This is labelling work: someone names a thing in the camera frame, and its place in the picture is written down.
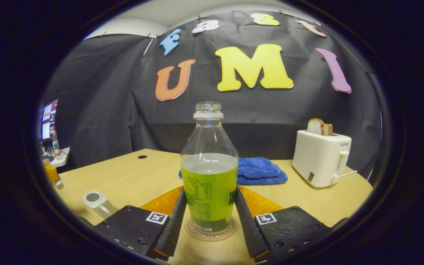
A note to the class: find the white side table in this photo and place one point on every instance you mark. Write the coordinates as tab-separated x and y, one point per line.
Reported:
62	160

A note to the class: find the red-capped background bottle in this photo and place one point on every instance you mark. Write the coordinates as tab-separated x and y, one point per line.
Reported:
55	143

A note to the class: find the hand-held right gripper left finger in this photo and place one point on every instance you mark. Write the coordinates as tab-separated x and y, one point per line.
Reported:
177	228

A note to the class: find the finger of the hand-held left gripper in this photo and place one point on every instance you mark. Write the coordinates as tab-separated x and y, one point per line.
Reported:
51	173

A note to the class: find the white teacup lid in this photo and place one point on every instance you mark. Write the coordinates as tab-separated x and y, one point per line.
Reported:
57	182

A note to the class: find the computer monitor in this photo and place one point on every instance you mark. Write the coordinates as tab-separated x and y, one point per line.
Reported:
49	117

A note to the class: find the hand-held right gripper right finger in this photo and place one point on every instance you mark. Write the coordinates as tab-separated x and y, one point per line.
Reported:
247	228

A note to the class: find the blue towel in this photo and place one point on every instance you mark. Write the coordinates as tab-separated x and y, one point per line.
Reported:
260	171

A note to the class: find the white toaster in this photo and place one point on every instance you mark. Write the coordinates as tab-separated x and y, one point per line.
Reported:
318	158

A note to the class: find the black backdrop cloth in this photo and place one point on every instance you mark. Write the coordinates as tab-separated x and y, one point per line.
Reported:
271	117

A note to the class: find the white teacup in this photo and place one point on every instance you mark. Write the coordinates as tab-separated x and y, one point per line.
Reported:
101	206

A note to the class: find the clear water bottle green label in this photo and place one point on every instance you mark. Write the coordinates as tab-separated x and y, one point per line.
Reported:
209	191

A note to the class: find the brown toast slice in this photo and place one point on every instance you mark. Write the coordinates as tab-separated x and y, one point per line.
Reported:
328	130

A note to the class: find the round beige coaster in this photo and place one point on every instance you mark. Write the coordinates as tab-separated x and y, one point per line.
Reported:
212	236

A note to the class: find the white bread slice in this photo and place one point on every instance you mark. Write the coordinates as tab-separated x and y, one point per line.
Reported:
315	127

